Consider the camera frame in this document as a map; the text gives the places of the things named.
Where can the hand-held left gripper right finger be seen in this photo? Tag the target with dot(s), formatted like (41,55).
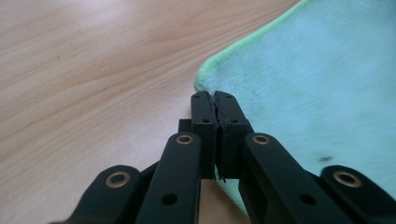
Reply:
(232,130)

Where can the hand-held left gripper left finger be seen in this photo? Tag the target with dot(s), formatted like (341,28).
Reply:
(204,130)

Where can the green microfibre cloth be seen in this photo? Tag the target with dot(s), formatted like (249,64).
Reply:
(311,93)

